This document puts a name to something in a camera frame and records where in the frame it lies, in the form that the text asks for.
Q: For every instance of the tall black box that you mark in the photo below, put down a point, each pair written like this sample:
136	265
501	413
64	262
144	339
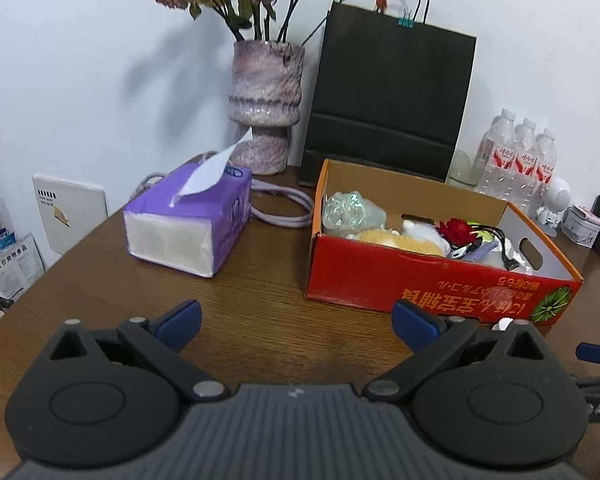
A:
599	205

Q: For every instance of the printed tin box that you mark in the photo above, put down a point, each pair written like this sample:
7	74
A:
582	227

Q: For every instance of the purple marbled vase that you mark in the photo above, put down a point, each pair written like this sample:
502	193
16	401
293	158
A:
265	100

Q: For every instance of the red cardboard box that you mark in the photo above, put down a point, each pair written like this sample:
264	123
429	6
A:
380	280

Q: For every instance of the glass cup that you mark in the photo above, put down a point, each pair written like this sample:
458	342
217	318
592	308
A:
465	170

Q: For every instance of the clear water bottle red label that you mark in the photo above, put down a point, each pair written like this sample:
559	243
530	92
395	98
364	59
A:
545	170
524	165
495	160

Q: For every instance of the green tissue packet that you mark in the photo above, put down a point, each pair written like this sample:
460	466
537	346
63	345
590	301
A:
482	227

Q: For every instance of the white wall panel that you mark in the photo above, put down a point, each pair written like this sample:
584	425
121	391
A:
72	215

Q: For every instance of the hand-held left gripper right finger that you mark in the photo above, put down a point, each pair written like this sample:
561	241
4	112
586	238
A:
414	325

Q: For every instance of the red artificial rose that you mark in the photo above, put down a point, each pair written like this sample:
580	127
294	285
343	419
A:
455	230

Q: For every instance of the purple tissue pack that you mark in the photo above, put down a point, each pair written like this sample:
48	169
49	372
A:
180	230

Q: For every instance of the plush cat paw toy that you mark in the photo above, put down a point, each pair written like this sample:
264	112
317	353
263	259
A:
395	240

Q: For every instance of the black paper bag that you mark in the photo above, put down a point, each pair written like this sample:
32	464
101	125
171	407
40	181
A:
390	95

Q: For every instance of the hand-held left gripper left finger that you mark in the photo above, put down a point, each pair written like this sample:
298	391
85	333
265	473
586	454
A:
180	325

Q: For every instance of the white robot figure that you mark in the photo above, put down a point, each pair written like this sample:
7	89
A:
555	200

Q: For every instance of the teal binder clip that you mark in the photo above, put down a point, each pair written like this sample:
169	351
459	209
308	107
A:
405	22

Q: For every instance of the crumpled clear plastic bottle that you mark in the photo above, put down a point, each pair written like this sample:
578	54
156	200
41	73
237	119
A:
352	212

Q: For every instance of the small orange tag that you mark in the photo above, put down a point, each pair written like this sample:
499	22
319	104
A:
381	2

